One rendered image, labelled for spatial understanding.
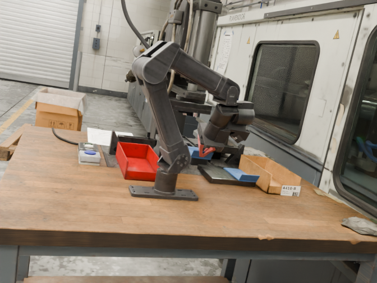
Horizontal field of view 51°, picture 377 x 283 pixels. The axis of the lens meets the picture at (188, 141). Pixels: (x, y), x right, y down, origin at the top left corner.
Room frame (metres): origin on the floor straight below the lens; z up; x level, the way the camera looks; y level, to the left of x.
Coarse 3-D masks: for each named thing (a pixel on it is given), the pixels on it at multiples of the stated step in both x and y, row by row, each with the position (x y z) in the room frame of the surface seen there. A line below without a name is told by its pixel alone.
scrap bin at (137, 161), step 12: (120, 144) 1.41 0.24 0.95; (132, 144) 1.43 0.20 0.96; (144, 144) 1.44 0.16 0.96; (120, 156) 1.31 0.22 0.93; (132, 156) 1.43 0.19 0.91; (144, 156) 1.44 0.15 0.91; (156, 156) 1.31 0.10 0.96; (120, 168) 1.27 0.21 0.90; (132, 168) 1.29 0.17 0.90; (144, 168) 1.32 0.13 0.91; (156, 168) 1.29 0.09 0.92; (144, 180) 1.20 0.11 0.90
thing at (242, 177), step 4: (224, 168) 1.45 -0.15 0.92; (228, 168) 1.45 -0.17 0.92; (232, 168) 1.47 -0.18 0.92; (236, 168) 1.48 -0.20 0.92; (228, 172) 1.41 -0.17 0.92; (232, 172) 1.41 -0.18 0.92; (240, 172) 1.43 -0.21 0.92; (244, 172) 1.44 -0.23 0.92; (236, 176) 1.36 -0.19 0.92; (240, 176) 1.37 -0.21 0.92; (244, 176) 1.32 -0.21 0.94; (248, 176) 1.33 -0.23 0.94; (252, 176) 1.33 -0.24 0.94; (256, 176) 1.34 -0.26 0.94; (240, 180) 1.33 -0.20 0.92; (244, 180) 1.33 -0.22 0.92; (248, 180) 1.34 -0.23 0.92; (252, 180) 1.34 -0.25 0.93; (256, 180) 1.35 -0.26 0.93
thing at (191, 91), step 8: (176, 88) 1.60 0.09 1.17; (184, 88) 1.60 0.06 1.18; (192, 88) 1.52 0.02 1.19; (176, 96) 1.54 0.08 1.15; (184, 96) 1.48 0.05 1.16; (192, 96) 1.47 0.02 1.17; (200, 96) 1.48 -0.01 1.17; (176, 104) 1.47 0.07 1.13; (184, 104) 1.48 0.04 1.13; (192, 104) 1.49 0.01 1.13; (200, 104) 1.50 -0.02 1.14; (208, 104) 1.52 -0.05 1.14; (184, 112) 1.52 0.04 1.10; (200, 112) 1.50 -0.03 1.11; (208, 112) 1.51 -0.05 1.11
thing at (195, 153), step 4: (188, 148) 1.36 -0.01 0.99; (192, 148) 1.38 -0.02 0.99; (196, 148) 1.39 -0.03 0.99; (192, 152) 1.25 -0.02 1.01; (196, 152) 1.25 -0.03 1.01; (204, 152) 1.26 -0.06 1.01; (212, 152) 1.27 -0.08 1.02; (192, 156) 1.26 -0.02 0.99; (196, 156) 1.26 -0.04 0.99; (208, 156) 1.27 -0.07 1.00
